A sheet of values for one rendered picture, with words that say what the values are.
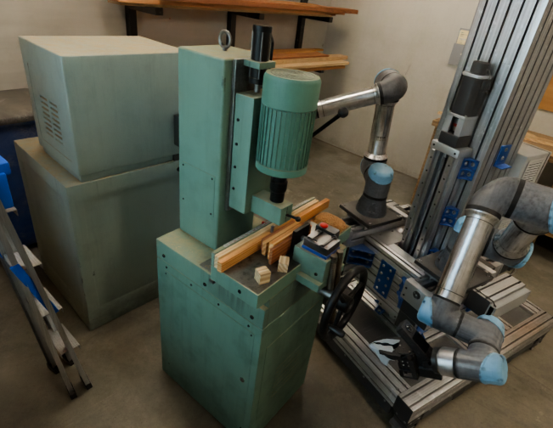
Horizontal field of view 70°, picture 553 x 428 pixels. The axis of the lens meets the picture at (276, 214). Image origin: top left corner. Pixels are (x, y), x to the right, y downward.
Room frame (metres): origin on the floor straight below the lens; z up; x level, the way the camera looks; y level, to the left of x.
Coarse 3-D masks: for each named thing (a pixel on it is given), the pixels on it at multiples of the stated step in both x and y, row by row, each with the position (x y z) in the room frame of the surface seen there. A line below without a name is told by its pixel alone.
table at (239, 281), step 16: (256, 256) 1.12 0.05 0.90; (224, 272) 1.01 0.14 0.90; (240, 272) 1.02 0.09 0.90; (272, 272) 1.05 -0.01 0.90; (288, 272) 1.06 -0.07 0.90; (240, 288) 0.96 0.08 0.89; (256, 288) 0.95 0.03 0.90; (272, 288) 0.98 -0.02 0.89; (320, 288) 1.05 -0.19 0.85; (256, 304) 0.92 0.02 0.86
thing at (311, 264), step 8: (296, 248) 1.13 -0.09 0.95; (344, 248) 1.16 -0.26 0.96; (296, 256) 1.12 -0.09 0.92; (304, 256) 1.11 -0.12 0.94; (312, 256) 1.09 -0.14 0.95; (344, 256) 1.17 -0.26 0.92; (304, 264) 1.10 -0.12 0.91; (312, 264) 1.09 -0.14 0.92; (320, 264) 1.07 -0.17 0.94; (328, 264) 1.07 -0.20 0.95; (304, 272) 1.10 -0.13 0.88; (312, 272) 1.08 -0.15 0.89; (320, 272) 1.06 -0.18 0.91; (328, 272) 1.08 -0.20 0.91; (320, 280) 1.06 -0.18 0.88
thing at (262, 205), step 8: (264, 192) 1.29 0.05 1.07; (256, 200) 1.24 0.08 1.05; (264, 200) 1.22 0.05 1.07; (256, 208) 1.24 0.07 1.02; (264, 208) 1.22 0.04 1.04; (272, 208) 1.20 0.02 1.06; (280, 208) 1.18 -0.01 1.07; (288, 208) 1.21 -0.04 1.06; (264, 216) 1.22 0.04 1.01; (272, 216) 1.20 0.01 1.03; (280, 216) 1.18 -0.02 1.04; (280, 224) 1.18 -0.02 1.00
